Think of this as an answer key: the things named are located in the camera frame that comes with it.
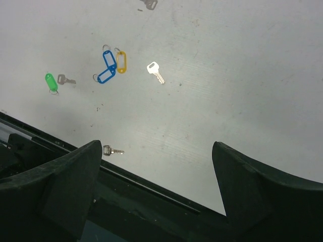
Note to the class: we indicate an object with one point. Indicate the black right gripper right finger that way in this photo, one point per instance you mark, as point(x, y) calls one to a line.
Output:
point(263, 203)

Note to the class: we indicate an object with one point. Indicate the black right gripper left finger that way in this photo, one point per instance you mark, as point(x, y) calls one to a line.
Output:
point(50, 202)

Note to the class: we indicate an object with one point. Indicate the silver key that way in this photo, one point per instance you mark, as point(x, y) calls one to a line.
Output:
point(150, 4)
point(62, 80)
point(153, 68)
point(107, 150)

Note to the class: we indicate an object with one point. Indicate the blue key tag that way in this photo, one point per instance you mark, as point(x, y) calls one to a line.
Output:
point(104, 76)
point(109, 58)

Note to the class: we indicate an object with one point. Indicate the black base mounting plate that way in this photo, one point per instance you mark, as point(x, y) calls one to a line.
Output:
point(125, 206)

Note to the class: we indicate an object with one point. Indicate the green key tag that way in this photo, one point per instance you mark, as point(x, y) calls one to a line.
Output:
point(52, 84)

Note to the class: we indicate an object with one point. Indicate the silver key under finger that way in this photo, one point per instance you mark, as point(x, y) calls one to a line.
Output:
point(62, 80)

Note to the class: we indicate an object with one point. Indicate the yellow key tag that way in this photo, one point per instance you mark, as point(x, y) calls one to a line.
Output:
point(121, 60)

